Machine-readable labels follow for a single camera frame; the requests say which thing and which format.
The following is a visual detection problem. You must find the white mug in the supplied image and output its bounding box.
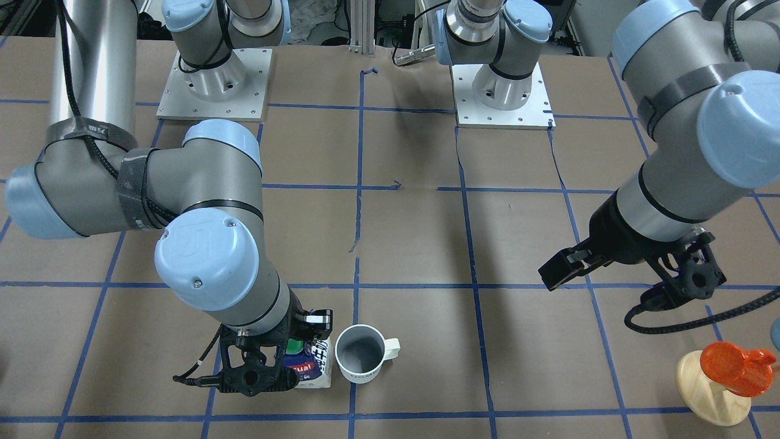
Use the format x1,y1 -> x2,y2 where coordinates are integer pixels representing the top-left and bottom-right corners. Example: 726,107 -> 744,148
335,324 -> 400,384

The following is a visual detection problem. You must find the blue white milk carton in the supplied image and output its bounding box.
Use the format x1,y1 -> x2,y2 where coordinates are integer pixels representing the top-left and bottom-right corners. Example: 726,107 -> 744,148
282,337 -> 333,389

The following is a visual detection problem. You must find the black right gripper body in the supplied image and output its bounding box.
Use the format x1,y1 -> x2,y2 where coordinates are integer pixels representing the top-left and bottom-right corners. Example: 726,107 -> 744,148
280,291 -> 334,352

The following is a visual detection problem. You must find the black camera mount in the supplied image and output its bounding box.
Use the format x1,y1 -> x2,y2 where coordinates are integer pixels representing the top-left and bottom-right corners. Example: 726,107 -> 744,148
640,227 -> 726,312
218,325 -> 300,397

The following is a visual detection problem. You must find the wooden mug stand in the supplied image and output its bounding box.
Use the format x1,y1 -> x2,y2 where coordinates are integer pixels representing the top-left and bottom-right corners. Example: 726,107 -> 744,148
675,350 -> 752,427

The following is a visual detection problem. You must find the orange mug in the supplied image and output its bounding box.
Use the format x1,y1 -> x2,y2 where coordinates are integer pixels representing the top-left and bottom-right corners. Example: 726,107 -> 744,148
700,341 -> 778,398

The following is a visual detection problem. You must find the blue mug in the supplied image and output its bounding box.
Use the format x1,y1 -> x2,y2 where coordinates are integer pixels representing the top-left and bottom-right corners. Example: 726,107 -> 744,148
770,318 -> 780,351

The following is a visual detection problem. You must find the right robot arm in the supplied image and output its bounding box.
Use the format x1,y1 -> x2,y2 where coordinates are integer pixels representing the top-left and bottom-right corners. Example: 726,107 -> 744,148
5,1 -> 333,350

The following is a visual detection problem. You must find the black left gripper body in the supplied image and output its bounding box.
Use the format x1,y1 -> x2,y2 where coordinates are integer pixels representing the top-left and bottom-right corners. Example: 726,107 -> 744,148
539,207 -> 656,291

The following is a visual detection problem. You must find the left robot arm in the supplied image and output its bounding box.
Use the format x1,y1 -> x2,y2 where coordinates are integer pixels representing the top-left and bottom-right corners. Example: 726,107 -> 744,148
539,1 -> 778,296

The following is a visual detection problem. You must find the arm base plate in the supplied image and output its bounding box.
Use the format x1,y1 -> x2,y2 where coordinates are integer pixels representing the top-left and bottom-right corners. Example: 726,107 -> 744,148
157,48 -> 273,122
451,63 -> 556,130

